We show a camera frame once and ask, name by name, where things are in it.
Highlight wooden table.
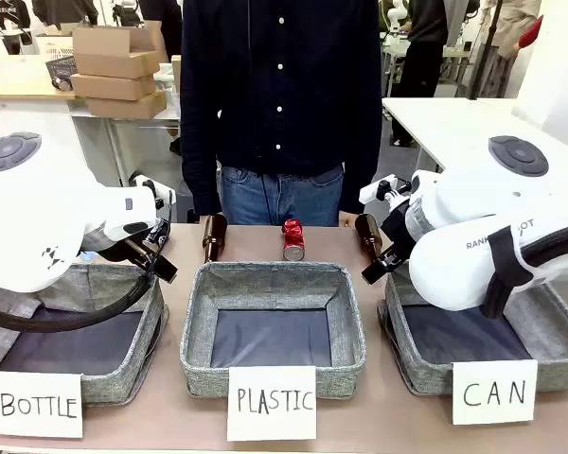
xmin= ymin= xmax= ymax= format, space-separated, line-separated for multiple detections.
xmin=0 ymin=55 xmax=80 ymax=101

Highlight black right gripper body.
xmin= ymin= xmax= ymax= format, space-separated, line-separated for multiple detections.
xmin=381 ymin=205 xmax=416 ymax=259

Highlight white paper sign PLASTIC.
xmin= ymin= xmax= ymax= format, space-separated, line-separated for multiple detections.
xmin=225 ymin=365 xmax=318 ymax=443

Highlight brown glass bottle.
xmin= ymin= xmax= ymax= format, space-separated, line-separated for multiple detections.
xmin=202 ymin=213 xmax=229 ymax=264
xmin=354 ymin=213 xmax=385 ymax=267

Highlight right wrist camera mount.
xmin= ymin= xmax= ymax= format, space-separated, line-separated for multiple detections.
xmin=359 ymin=174 xmax=414 ymax=209

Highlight person's right forearm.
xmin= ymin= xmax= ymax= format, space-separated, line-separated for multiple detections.
xmin=180 ymin=106 xmax=222 ymax=218

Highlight open cardboard box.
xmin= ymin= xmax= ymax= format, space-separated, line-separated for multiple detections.
xmin=71 ymin=21 xmax=164 ymax=80

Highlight person in dark shirt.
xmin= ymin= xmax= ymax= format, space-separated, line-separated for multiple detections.
xmin=179 ymin=0 xmax=384 ymax=227

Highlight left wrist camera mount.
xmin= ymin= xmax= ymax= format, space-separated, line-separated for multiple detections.
xmin=130 ymin=173 xmax=178 ymax=210

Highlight grey basket labelled bottle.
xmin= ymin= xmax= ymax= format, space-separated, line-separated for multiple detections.
xmin=0 ymin=262 xmax=169 ymax=406

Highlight white paper sign CAN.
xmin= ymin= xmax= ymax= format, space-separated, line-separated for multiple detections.
xmin=451 ymin=358 xmax=539 ymax=427

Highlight white table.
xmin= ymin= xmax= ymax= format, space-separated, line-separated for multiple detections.
xmin=381 ymin=96 xmax=568 ymax=177

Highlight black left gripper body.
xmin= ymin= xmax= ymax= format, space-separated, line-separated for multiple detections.
xmin=101 ymin=219 xmax=172 ymax=267

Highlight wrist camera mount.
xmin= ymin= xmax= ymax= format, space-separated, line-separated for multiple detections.
xmin=130 ymin=173 xmax=178 ymax=210
xmin=359 ymin=174 xmax=414 ymax=209

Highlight crushed red can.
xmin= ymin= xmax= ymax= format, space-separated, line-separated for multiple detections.
xmin=281 ymin=218 xmax=309 ymax=263

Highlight bystander in printed black top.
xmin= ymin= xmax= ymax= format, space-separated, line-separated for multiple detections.
xmin=0 ymin=0 xmax=33 ymax=56

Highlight white paper sign BOTTLE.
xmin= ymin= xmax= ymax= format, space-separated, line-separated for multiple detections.
xmin=0 ymin=370 xmax=84 ymax=439

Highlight flat cardboard box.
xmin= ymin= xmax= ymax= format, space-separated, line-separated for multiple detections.
xmin=69 ymin=73 xmax=158 ymax=102
xmin=85 ymin=89 xmax=169 ymax=121

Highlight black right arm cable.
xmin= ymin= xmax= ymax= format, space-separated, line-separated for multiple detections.
xmin=482 ymin=220 xmax=568 ymax=320

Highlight person's left forearm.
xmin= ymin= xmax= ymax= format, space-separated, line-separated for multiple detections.
xmin=342 ymin=106 xmax=383 ymax=215

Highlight grey basket labelled can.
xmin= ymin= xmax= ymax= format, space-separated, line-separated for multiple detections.
xmin=377 ymin=264 xmax=568 ymax=396

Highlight grey basket labelled plastic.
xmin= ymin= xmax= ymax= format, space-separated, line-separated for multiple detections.
xmin=179 ymin=260 xmax=367 ymax=398

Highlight red cloth item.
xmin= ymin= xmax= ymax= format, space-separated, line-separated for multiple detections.
xmin=517 ymin=15 xmax=545 ymax=50

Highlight bystander in beige coat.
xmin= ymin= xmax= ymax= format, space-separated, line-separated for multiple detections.
xmin=471 ymin=0 xmax=543 ymax=99

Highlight black tripod pole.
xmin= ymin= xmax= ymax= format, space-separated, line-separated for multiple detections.
xmin=467 ymin=0 xmax=504 ymax=99

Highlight black mesh basket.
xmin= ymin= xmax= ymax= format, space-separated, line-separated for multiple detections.
xmin=44 ymin=55 xmax=80 ymax=92

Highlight bystander in black clothes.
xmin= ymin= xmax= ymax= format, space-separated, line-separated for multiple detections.
xmin=390 ymin=0 xmax=451 ymax=147

